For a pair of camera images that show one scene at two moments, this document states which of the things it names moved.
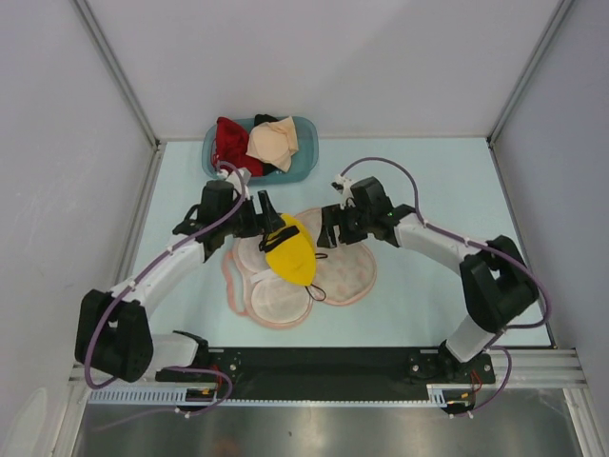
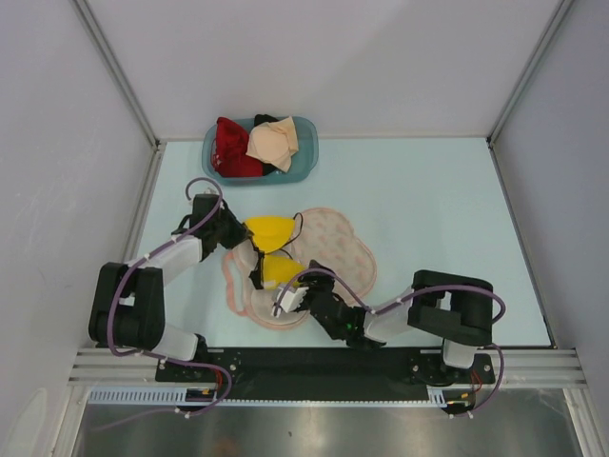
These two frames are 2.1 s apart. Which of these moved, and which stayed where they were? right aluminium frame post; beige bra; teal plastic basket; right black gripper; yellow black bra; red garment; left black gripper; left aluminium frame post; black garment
Moved: yellow black bra; left black gripper; right black gripper
Stayed: beige bra; right aluminium frame post; left aluminium frame post; teal plastic basket; black garment; red garment
